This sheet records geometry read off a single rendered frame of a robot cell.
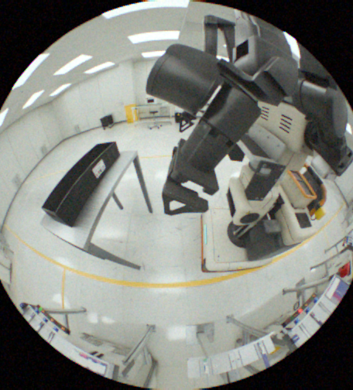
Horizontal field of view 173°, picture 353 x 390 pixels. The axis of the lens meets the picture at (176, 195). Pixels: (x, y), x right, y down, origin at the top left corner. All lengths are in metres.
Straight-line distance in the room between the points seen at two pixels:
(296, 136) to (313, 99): 0.17
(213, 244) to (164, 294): 0.63
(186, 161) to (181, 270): 1.09
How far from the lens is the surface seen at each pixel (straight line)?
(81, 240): 0.53
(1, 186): 6.99
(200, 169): 0.15
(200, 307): 1.22
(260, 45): 0.15
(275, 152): 0.40
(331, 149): 0.31
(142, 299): 1.23
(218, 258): 0.95
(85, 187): 0.62
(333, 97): 0.22
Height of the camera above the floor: 1.16
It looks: 49 degrees down
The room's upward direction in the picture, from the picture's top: straight up
